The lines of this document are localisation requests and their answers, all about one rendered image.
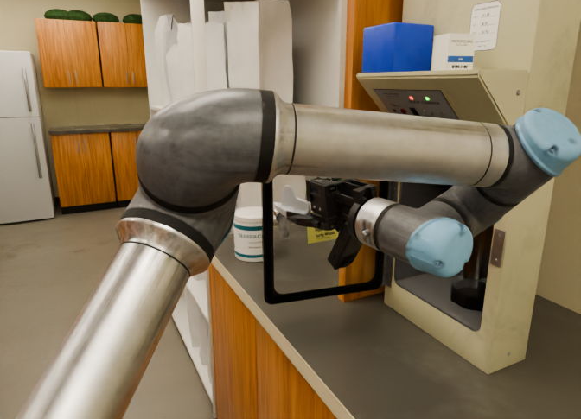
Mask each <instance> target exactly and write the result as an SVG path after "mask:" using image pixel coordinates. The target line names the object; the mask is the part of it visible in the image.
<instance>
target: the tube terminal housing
mask: <svg viewBox="0 0 581 419"><path fill-rule="evenodd" d="M491 1H495V0H404V1H403V15H402V22H406V23H417V24H429V25H434V33H433V40H434V36H436V35H444V34H449V33H453V34H469V26H470V18H471V10H472V5H473V4H478V3H486V2H491ZM580 20H581V0H502V1H501V15H500V23H499V30H498V37H497V45H496V50H486V51H475V52H474V59H473V67H472V69H502V70H527V71H528V72H529V74H528V81H527V92H526V98H525V104H524V111H523V116H524V115H525V114H526V113H527V112H528V111H530V110H532V109H535V108H548V109H551V110H554V111H557V112H559V113H561V114H562V115H565V109H566V104H567V99H568V93H569V88H570V83H571V72H572V67H573V61H574V56H575V51H576V46H577V40H578V31H579V25H580ZM554 178H555V177H553V178H552V179H551V180H549V182H547V183H546V184H545V185H543V186H542V187H540V188H539V189H538V190H536V191H535V192H534V193H532V194H531V195H529V196H528V197H527V198H525V199H524V200H523V201H522V202H521V203H520V204H519V205H517V206H516V207H514V208H513V209H512V210H510V211H509V212H508V213H506V214H505V215H504V216H503V217H502V218H501V219H500V220H499V221H498V222H497V223H496V224H494V230H493V237H492V244H491V251H490V257H489V264H488V276H487V283H486V290H485V296H484V303H483V311H482V323H481V328H480V330H479V331H476V332H474V331H472V330H470V329H469V328H467V327H466V326H464V325H462V324H461V323H459V322H457V321H455V320H454V319H452V318H450V317H449V316H448V315H446V314H444V313H442V312H441V311H439V310H437V309H436V308H434V307H433V306H431V305H430V304H428V303H426V302H424V301H422V300H421V299H419V298H418V297H416V296H415V295H413V294H411V293H410V292H408V291H406V290H405V289H403V288H401V287H400V286H399V285H397V284H396V282H397V281H396V282H395V280H394V265H395V258H393V276H392V287H391V288H390V287H388V286H387V285H385V298H384V303H385V304H386V305H387V306H389V307H390V308H392V309H394V310H395V311H396V312H398V313H399V314H401V315H403V316H404V317H406V319H407V320H409V321H411V322H412V323H414V324H415V325H417V326H418V327H420V328H421V329H423V330H424V331H426V332H427V333H428V334H429V335H431V336H432V337H434V338H435V339H437V340H439V341H440V342H441V343H443V344H444V345H446V346H447V347H449V348H450V349H451V350H452V351H454V352H456V353H457V354H459V355H460V356H462V357H463V358H464V359H466V360H468V361H469V362H470V363H471V364H473V365H474V366H476V367H477V368H479V369H480V370H482V371H484V372H485V373H486V374H490V373H492V372H495V371H498V370H500V369H502V368H505V367H507V366H509V365H512V364H515V363H517V362H519V361H522V360H523V359H525V357H526V351H527V341H528V335H529V330H530V325H531V319H532V314H533V305H534V299H535V294H536V289H537V283H538V277H539V272H540V262H541V257H542V251H543V246H544V241H545V235H546V226H547V220H548V215H549V209H550V204H551V198H552V189H553V183H554ZM495 228H497V229H499V230H502V231H504V232H506V233H505V239H504V245H503V252H502V258H501V267H500V268H499V267H497V266H495V265H493V264H491V263H490V260H491V253H492V246H493V240H494V233H495Z"/></svg>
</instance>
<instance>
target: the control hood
mask: <svg viewBox="0 0 581 419"><path fill-rule="evenodd" d="M528 74H529V72H528V71H527V70H502V69H466V70H440V71H414V72H388V73H358V74H356V77H357V79H358V80H359V82H360V83H361V85H362V86H363V87H364V89H365V90H366V91H367V93H368V94H369V96H370V97H371V98H372V100H373V101H374V103H375V104H376V105H377V106H378V107H379V108H380V110H381V111H382V112H386V113H390V112H389V110H388V109H387V108H386V107H385V106H384V104H383V103H382V102H381V100H380V98H379V97H378V96H377V94H376V93H375V92H374V90H373V89H398V90H440V91H441V92H442V94H443V95H444V96H445V98H446V100H447V101H448V103H449V104H450V106H451V108H452V110H453V111H454V112H455V113H456V115H457V117H458V119H459V120H463V121H471V122H480V123H489V124H505V125H513V124H515V121H516V119H517V118H518V117H522V116H523V111H524V104H525V98H526V92H527V81H528Z"/></svg>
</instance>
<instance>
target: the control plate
mask: <svg viewBox="0 0 581 419"><path fill-rule="evenodd" d="M373 90H374V92H375V93H376V94H377V96H378V97H379V98H380V100H381V102H382V103H383V104H384V106H385V107H386V108H387V109H388V110H389V112H390V113H395V114H403V113H402V112H401V111H400V110H401V109H404V110H406V114H404V115H413V113H412V112H411V110H410V109H409V107H411V108H415V109H416V111H417V112H418V114H419V116H420V117H437V118H446V119H455V120H459V119H458V117H457V115H456V113H455V112H454V111H453V110H452V108H451V106H450V104H449V103H448V101H447V100H446V98H445V96H444V95H443V94H442V92H441V91H440V90H398V89H373ZM409 96H412V97H413V98H414V100H411V99H410V98H409ZM425 97H428V98H429V99H430V101H428V100H426V99H425ZM393 109H395V110H396V112H395V111H393ZM422 111H425V112H426V113H425V114H422ZM431 111H434V112H435V115H431ZM440 112H443V113H444V114H445V115H443V116H440V114H441V113H440ZM413 116H414V115H413Z"/></svg>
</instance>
